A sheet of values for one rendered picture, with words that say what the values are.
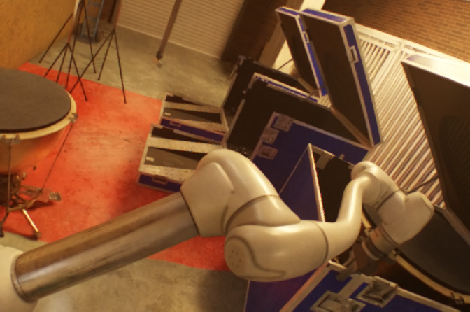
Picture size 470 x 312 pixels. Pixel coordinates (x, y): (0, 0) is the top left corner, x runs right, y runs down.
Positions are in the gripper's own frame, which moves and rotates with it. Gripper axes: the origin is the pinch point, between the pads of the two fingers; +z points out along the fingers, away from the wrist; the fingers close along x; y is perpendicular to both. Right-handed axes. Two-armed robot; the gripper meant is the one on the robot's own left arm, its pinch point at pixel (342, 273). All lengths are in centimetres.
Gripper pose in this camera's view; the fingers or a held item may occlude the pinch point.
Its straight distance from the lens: 113.1
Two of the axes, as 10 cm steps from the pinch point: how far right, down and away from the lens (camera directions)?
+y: -8.3, -5.6, -0.4
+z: -5.2, 7.5, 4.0
